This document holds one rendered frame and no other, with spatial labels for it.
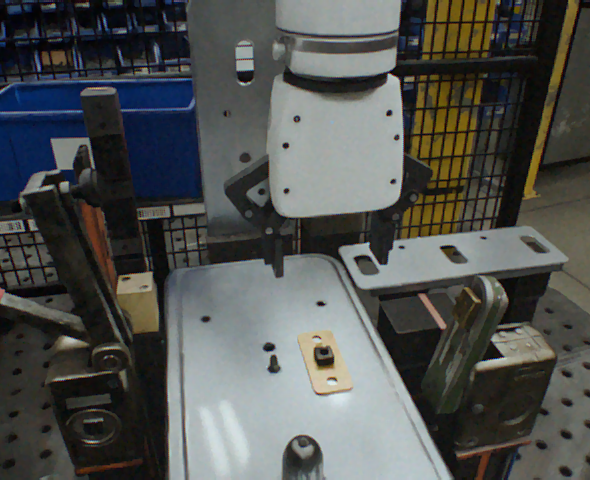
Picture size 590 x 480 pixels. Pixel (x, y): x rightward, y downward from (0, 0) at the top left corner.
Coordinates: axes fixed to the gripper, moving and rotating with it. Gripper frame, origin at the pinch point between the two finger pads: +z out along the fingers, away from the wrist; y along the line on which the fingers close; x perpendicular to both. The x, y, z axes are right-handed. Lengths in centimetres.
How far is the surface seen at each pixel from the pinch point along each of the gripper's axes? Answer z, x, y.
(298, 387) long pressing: 12.5, -2.9, -3.2
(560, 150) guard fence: 88, 214, 201
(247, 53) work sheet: -6, 55, 0
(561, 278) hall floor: 112, 128, 148
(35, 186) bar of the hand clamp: -9.0, -1.0, -21.6
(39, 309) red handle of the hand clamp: 2.1, -0.1, -24.1
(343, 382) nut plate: 12.2, -3.4, 1.0
